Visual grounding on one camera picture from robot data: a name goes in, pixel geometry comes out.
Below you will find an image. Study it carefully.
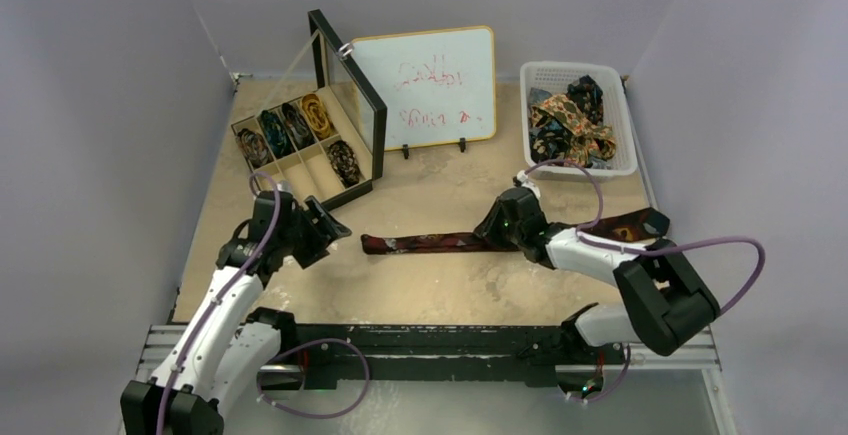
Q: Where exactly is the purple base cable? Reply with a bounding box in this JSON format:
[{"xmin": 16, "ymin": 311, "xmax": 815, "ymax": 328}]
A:
[{"xmin": 256, "ymin": 337, "xmax": 371, "ymax": 420}]

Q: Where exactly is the rolled yellow tie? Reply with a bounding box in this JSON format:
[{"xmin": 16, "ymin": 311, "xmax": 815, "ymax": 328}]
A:
[{"xmin": 300, "ymin": 93, "xmax": 334, "ymax": 140}]

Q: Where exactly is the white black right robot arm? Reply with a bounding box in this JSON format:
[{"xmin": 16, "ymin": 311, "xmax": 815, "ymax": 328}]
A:
[{"xmin": 474, "ymin": 188, "xmax": 721, "ymax": 362}]

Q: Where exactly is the rolled brown striped tie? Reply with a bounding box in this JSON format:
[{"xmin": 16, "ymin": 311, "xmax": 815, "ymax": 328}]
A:
[{"xmin": 236, "ymin": 128, "xmax": 273, "ymax": 169}]

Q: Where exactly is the orange floral tie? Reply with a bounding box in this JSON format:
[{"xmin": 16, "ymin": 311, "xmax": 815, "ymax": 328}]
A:
[{"xmin": 529, "ymin": 94, "xmax": 618, "ymax": 168}]

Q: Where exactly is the yellow framed whiteboard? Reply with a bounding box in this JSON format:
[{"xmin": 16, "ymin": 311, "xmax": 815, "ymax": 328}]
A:
[{"xmin": 352, "ymin": 25, "xmax": 497, "ymax": 151}]

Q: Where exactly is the dark blue patterned tie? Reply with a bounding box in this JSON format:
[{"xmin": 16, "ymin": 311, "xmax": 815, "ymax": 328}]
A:
[{"xmin": 566, "ymin": 75, "xmax": 604, "ymax": 125}]

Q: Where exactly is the white plastic basket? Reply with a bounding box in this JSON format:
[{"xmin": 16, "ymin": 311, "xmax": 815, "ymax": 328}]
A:
[{"xmin": 520, "ymin": 61, "xmax": 638, "ymax": 180}]

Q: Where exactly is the beige compartment tie box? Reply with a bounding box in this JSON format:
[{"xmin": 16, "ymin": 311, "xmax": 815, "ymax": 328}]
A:
[{"xmin": 230, "ymin": 82, "xmax": 387, "ymax": 210}]

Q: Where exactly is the rolled grey tie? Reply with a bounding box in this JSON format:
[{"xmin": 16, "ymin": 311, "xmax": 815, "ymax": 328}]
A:
[{"xmin": 281, "ymin": 103, "xmax": 315, "ymax": 150}]

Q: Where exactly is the rolled blue tie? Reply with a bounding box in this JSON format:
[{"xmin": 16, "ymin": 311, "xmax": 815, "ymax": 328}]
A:
[{"xmin": 259, "ymin": 110, "xmax": 294, "ymax": 159}]

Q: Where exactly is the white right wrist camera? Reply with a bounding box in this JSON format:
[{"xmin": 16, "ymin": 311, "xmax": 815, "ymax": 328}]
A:
[{"xmin": 513, "ymin": 171, "xmax": 541, "ymax": 199}]

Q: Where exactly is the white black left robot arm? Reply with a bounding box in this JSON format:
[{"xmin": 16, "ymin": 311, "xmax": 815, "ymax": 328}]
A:
[{"xmin": 120, "ymin": 188, "xmax": 351, "ymax": 434}]

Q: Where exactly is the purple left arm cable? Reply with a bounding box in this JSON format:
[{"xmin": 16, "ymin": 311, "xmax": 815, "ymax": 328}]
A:
[{"xmin": 153, "ymin": 170, "xmax": 283, "ymax": 435}]

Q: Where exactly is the black tie box lid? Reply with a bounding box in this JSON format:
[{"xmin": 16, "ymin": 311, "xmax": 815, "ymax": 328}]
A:
[{"xmin": 307, "ymin": 9, "xmax": 388, "ymax": 180}]

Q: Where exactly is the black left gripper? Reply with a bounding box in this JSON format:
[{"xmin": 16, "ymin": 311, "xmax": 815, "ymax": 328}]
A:
[{"xmin": 277, "ymin": 197, "xmax": 348, "ymax": 268}]

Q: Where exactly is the dark red patterned tie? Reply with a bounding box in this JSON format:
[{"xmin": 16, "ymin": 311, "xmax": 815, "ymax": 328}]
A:
[{"xmin": 360, "ymin": 207, "xmax": 671, "ymax": 255}]

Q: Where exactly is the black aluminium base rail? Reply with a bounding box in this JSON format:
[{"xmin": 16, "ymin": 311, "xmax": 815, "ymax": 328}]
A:
[{"xmin": 267, "ymin": 323, "xmax": 719, "ymax": 389}]

